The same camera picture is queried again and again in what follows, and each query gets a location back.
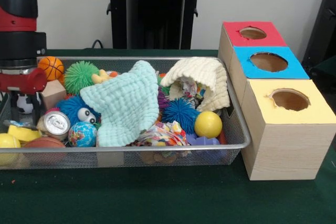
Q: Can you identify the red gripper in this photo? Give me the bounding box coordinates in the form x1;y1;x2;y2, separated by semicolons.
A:
0;67;48;126

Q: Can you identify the clear plastic packet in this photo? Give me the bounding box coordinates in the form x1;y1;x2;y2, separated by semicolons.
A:
3;119;37;130

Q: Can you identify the mint waffle cloth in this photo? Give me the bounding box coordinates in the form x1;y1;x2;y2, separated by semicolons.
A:
79;60;160;147

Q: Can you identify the silver drink can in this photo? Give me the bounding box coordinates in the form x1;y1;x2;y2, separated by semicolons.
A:
36;110;71;141

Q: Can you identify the cream waffle cloth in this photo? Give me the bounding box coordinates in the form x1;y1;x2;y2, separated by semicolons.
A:
160;56;231;112

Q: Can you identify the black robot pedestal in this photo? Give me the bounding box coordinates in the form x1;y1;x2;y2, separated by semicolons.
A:
101;0;212;50

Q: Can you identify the globe print ball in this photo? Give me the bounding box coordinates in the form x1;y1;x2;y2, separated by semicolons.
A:
67;121;98;148

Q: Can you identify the wooden box with three holes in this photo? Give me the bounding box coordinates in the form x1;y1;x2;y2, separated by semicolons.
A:
217;21;336;182

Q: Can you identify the dark green table cloth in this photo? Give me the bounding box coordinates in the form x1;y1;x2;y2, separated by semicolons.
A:
0;48;336;224
312;56;336;78

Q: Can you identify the orange toy basketball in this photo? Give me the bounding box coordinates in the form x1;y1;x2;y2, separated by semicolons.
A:
38;56;65;81

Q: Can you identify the plain wooden block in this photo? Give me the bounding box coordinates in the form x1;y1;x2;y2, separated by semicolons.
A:
40;79;68;111

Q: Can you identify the yellow plastic ball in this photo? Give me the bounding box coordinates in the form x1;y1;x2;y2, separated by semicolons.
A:
194;111;223;138

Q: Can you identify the silver mesh bin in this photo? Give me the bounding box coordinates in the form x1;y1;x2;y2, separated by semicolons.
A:
0;56;251;169

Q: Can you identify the green spiky ball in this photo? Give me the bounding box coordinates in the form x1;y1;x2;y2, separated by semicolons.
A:
64;60;102;95

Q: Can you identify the blue spiky ball with eyes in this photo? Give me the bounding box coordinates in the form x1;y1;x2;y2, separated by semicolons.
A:
56;95;102;127

